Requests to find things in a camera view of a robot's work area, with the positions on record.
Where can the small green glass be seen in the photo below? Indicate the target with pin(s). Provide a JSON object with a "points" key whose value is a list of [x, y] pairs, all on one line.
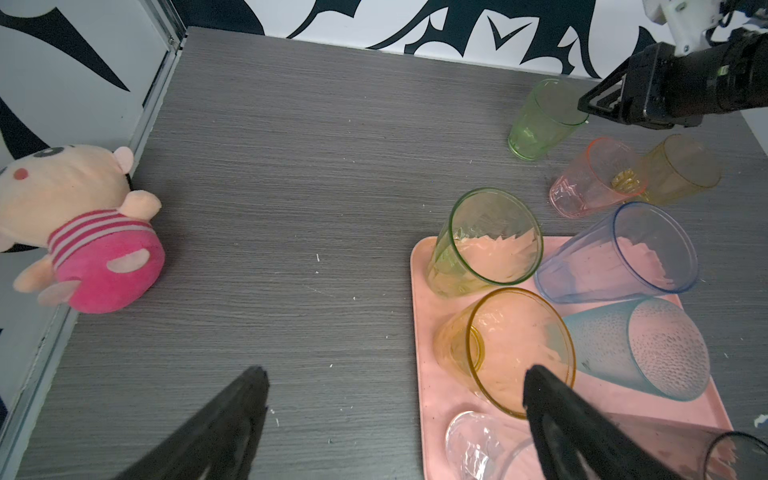
{"points": [[549, 115]]}

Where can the clear stemmed glass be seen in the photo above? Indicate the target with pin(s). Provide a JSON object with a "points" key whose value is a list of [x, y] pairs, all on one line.
{"points": [[483, 446]]}

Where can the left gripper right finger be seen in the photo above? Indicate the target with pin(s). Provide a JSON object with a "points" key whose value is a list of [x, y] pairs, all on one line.
{"points": [[574, 441]]}

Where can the small pink glass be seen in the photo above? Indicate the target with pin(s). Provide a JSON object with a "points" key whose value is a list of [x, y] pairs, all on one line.
{"points": [[607, 173]]}

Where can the tall dark grey glass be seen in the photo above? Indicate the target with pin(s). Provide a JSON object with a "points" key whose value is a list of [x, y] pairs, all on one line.
{"points": [[696, 451]]}

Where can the teal frosted cup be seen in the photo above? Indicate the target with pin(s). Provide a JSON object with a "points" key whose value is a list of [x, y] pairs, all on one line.
{"points": [[649, 345]]}

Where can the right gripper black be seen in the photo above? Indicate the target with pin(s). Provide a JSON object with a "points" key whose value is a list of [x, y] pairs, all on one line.
{"points": [[657, 90]]}

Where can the tall blue glass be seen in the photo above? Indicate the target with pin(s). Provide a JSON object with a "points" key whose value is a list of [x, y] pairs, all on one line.
{"points": [[637, 251]]}

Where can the pink plush doll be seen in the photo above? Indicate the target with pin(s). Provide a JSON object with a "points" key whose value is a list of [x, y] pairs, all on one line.
{"points": [[76, 202]]}

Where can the tall amber glass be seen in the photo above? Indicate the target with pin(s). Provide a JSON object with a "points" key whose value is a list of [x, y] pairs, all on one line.
{"points": [[490, 345]]}

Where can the small yellow glass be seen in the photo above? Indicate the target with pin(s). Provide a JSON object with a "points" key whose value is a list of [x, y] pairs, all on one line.
{"points": [[676, 168]]}

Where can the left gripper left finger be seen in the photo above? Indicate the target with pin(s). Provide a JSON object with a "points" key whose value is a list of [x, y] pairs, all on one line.
{"points": [[219, 442]]}

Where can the tall green glass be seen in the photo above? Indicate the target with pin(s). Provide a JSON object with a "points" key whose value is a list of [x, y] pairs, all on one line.
{"points": [[491, 239]]}

